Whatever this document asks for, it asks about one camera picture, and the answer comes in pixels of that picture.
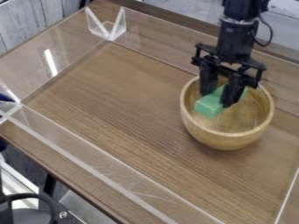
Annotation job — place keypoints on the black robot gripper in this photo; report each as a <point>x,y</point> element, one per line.
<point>228,59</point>

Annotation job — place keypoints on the green rectangular block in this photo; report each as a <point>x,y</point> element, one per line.
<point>208,105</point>

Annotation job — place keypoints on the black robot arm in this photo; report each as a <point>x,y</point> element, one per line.
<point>242,11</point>

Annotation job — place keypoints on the light wooden bowl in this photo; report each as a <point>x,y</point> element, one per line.
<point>236,127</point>

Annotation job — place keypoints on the black table leg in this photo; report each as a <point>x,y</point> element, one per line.
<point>49,184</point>

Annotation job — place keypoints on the clear acrylic corner bracket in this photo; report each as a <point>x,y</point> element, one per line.
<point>107,30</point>

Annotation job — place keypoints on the clear acrylic barrier wall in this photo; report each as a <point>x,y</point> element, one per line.
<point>119,190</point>

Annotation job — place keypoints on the metal base plate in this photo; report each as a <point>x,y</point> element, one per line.
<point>76,211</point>

